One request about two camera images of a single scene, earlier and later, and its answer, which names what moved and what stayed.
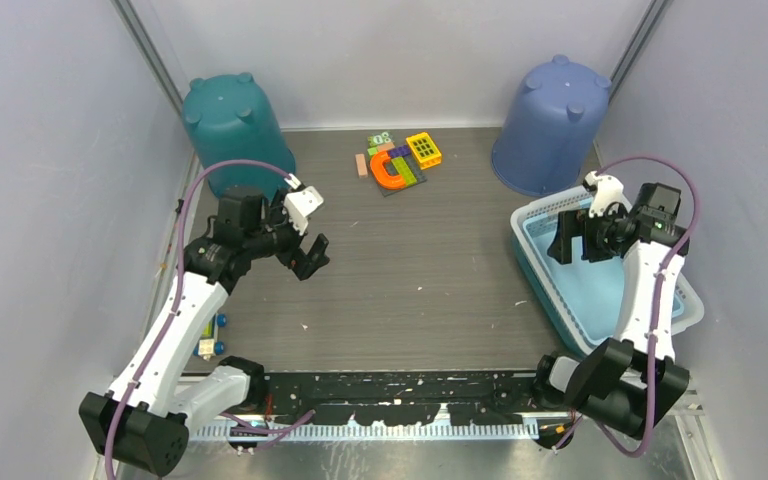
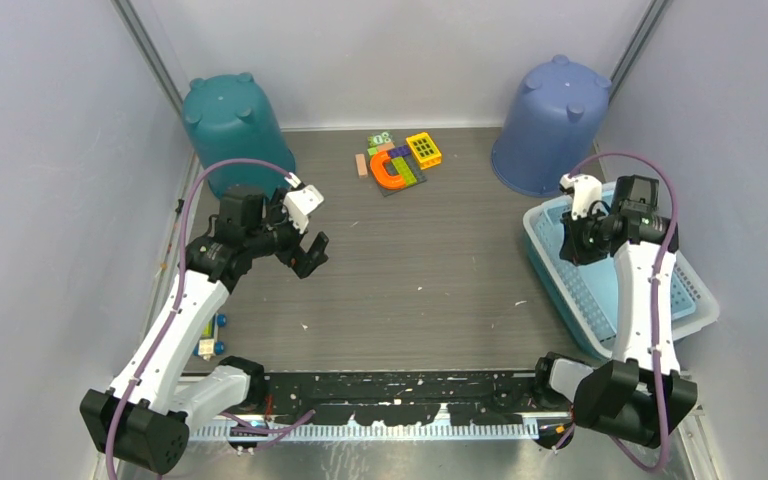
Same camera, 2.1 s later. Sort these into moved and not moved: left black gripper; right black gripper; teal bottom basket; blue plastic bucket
Moved: teal bottom basket
Not moved: blue plastic bucket; right black gripper; left black gripper
